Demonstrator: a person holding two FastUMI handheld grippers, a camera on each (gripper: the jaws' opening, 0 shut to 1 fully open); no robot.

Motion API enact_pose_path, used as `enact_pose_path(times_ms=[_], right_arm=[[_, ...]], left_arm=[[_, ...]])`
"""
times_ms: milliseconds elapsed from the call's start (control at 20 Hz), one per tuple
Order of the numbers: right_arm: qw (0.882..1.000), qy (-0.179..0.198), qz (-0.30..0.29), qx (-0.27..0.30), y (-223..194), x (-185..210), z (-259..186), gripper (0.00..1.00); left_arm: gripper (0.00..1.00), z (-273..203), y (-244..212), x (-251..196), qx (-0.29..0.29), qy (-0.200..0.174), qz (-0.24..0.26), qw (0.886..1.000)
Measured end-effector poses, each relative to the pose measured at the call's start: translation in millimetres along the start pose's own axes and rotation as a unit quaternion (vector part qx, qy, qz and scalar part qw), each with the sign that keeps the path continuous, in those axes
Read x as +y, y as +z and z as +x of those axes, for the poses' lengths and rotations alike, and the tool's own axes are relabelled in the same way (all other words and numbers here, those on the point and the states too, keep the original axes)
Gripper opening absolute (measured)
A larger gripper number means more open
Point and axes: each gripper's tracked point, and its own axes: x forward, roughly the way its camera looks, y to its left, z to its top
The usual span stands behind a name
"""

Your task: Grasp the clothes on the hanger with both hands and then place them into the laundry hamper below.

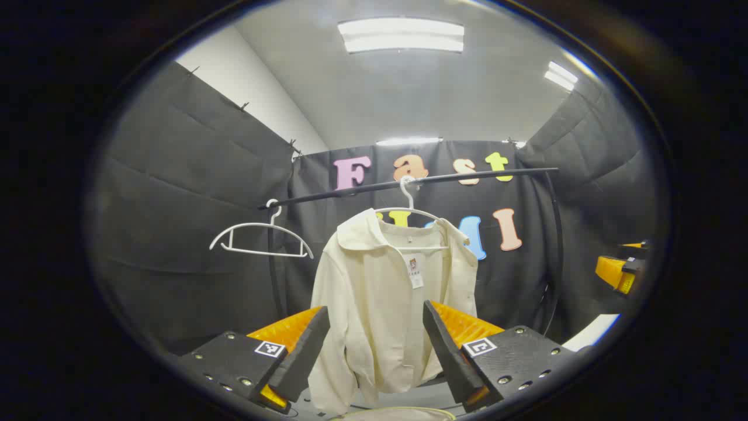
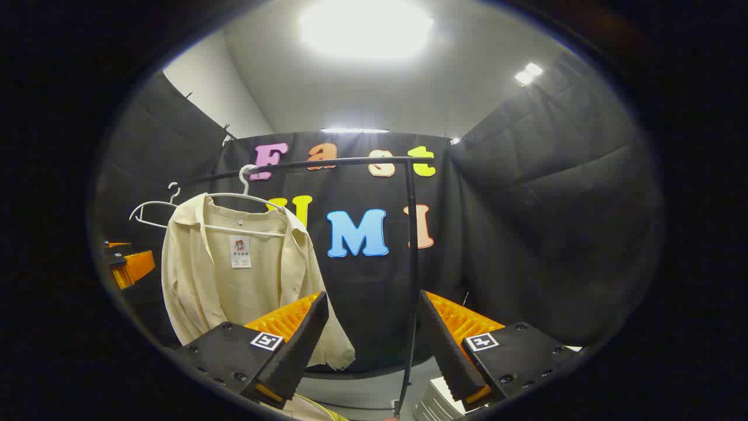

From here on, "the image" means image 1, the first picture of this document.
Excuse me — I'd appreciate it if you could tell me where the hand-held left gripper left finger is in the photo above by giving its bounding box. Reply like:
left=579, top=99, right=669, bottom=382
left=175, top=305, right=331, bottom=415

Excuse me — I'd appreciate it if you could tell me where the cream long-sleeved shirt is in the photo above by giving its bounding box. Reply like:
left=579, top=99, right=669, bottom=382
left=308, top=209, right=479, bottom=416

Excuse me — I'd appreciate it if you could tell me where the large ceiling light panel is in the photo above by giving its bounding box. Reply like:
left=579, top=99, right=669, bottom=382
left=338, top=18, right=465, bottom=54

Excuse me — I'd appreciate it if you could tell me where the white plastic hanger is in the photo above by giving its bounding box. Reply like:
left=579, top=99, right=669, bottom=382
left=374, top=175, right=471, bottom=252
left=209, top=199, right=314, bottom=260

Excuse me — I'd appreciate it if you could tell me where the black clothes rail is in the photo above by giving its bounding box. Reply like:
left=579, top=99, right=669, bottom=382
left=259, top=167, right=566, bottom=337

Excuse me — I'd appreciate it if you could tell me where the black backdrop cloth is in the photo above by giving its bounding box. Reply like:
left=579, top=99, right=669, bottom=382
left=88, top=61, right=664, bottom=357

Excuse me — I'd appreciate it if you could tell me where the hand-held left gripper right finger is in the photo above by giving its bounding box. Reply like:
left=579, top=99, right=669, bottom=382
left=423, top=300, right=577, bottom=413

